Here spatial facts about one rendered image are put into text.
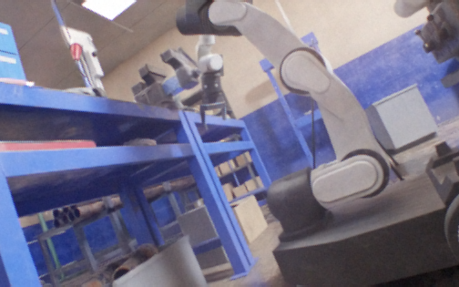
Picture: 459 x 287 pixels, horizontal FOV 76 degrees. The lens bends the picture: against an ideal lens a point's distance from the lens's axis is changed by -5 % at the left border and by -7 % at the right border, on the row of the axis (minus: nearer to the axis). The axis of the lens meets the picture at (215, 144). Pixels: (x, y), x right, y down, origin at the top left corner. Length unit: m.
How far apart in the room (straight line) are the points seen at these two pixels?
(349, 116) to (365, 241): 0.35
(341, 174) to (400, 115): 2.66
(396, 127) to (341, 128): 2.59
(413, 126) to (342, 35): 2.04
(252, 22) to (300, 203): 0.59
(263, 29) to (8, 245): 0.89
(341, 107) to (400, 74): 4.08
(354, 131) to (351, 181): 0.14
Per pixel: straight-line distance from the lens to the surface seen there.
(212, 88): 1.34
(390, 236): 0.83
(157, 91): 1.52
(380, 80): 4.96
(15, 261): 0.74
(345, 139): 0.97
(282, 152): 4.94
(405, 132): 3.56
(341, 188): 0.94
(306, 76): 0.94
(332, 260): 0.88
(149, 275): 1.15
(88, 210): 2.76
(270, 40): 1.05
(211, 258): 1.97
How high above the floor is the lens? 0.40
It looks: 8 degrees up
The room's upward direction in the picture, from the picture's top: 24 degrees counter-clockwise
